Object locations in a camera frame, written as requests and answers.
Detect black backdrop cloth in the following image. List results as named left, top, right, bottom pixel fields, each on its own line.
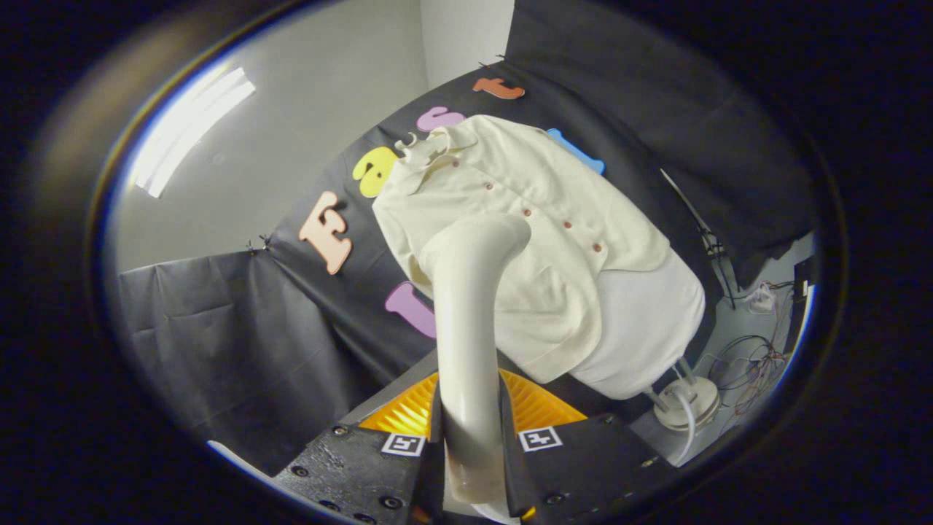
left=117, top=0, right=817, bottom=475

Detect white clothes hanger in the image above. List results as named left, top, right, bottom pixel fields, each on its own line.
left=394, top=131, right=449, bottom=165

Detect ceiling light panel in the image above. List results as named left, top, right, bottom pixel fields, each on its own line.
left=131, top=67, right=257, bottom=199

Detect cream button-up shirt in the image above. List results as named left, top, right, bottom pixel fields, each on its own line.
left=372, top=114, right=671, bottom=385

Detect white steamer base unit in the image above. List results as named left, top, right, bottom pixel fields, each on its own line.
left=652, top=376, right=722, bottom=432

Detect grey cabinet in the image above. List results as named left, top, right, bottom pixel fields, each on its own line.
left=339, top=350, right=440, bottom=432

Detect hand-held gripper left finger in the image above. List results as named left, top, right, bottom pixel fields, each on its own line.
left=271, top=372, right=445, bottom=525

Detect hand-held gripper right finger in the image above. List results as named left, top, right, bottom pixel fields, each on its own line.
left=499, top=368, right=682, bottom=522

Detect white garment ironing form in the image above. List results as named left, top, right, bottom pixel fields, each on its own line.
left=569, top=248, right=706, bottom=400

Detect cream garment steamer head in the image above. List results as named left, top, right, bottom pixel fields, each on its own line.
left=419, top=214, right=533, bottom=511

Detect black stand pole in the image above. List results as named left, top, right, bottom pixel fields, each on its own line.
left=660, top=168, right=738, bottom=307

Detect thin tangled cables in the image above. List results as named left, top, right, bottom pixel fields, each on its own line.
left=703, top=332, right=792, bottom=416

